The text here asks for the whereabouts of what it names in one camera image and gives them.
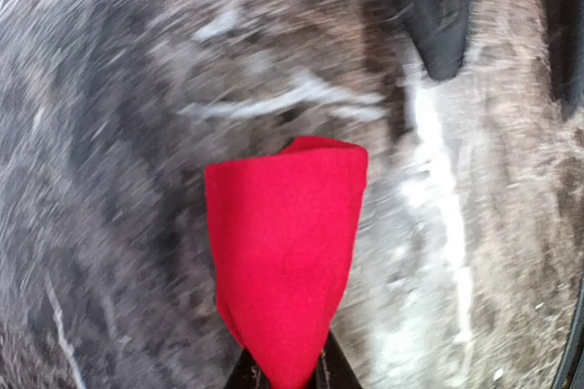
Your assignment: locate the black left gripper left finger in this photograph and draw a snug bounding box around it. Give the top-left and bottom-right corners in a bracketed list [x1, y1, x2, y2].
[224, 349, 269, 389]

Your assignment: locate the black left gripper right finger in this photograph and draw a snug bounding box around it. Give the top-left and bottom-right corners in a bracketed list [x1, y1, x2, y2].
[309, 332, 362, 389]

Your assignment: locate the red sock with white pattern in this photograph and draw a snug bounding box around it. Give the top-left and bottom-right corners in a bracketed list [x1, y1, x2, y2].
[204, 136, 369, 388]

